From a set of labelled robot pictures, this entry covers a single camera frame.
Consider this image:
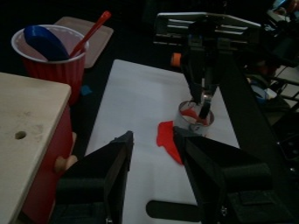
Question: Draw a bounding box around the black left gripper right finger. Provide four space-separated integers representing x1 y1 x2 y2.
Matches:
172 125 299 224

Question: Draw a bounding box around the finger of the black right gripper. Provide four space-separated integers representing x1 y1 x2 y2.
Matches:
199 83 220 120
188 82 206 105

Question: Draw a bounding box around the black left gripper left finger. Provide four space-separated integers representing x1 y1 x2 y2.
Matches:
51 129 136 224

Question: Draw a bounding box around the round metal dough cutter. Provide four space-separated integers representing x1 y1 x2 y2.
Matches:
175 100 216 137

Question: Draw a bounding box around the round wooden drawer knob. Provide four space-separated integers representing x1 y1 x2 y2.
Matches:
53 154 80 175
70 131 79 148

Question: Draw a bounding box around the small orange object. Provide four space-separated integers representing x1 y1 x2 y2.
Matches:
170 52 183 67

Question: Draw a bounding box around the white plastic cutting board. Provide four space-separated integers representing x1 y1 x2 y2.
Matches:
84 59 240 224

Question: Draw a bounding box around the wooden chest with red front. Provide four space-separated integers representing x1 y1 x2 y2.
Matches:
0 72 80 224

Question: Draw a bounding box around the pale pink plastic tray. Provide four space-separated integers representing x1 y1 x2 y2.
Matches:
52 16 116 70

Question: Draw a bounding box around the blue tape piece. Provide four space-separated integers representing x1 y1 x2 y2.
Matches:
79 84 95 97

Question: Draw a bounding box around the red plastic stick utensil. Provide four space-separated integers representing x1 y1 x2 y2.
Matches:
70 10 114 58

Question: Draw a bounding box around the red ribbed plastic cup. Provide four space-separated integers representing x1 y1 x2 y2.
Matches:
11 24 91 107

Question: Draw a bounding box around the blue plastic spoon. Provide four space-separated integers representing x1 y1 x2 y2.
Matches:
23 24 71 62

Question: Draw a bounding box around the black metal chair frame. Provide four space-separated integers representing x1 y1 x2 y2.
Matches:
267 73 299 113

